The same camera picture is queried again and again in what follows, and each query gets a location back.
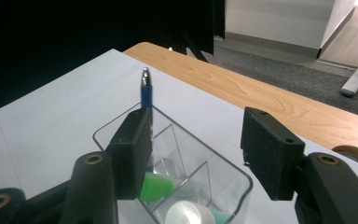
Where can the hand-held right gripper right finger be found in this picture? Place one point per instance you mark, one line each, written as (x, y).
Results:
(270, 155)

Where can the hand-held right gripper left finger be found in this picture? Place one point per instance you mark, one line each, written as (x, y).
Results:
(130, 155)

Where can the green highlighter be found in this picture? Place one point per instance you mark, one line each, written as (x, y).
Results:
(157, 186)

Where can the blue pen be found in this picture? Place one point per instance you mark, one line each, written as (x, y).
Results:
(146, 90)

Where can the clear plastic pen holder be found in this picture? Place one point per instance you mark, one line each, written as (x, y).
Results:
(199, 174)

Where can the green and white glue stick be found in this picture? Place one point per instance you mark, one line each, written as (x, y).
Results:
(189, 214)

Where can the black stand legs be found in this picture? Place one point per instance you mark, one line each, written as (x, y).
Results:
(188, 46)

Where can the white cabinet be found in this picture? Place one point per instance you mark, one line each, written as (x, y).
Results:
(276, 21)

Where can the black curtain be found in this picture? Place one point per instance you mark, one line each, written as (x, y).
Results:
(74, 31)

